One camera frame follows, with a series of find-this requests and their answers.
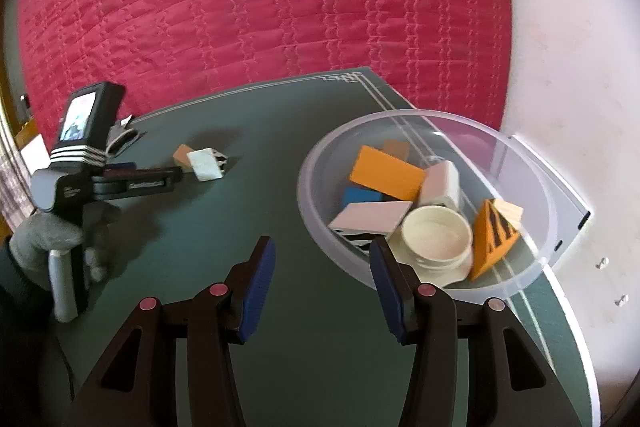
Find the clear plastic bowl container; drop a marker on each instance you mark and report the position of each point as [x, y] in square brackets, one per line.
[490, 166]

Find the tan wooden triangle block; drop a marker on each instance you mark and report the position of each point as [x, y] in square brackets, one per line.
[181, 158]

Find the white power adapter cube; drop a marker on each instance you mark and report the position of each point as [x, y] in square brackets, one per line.
[441, 186]

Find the grey gloved left hand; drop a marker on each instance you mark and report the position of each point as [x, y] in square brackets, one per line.
[43, 232]

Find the brown wooden rectangular block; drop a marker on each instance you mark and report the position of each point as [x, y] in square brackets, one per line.
[396, 148]

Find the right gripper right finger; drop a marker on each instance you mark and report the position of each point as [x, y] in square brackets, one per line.
[510, 381]

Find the white paper sheet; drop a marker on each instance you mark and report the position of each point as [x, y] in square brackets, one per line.
[123, 123]

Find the pinkish white striped block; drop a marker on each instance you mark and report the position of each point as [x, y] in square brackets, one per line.
[360, 223]

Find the green table mat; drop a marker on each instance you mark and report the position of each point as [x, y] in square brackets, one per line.
[322, 354]

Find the blue wooden block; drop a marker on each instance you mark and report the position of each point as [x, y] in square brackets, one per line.
[360, 194]

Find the white bowl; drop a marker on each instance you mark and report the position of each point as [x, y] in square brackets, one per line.
[436, 242]

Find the wooden furniture at left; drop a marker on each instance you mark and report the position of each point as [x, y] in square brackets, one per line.
[16, 200]

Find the orange striped wedge block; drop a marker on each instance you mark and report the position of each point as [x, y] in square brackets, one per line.
[387, 174]

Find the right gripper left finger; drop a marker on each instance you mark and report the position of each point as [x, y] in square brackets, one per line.
[134, 381]

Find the red quilted bedspread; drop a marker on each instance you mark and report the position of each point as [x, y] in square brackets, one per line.
[451, 55]

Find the white zebra-striped block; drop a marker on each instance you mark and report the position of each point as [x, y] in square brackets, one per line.
[207, 164]

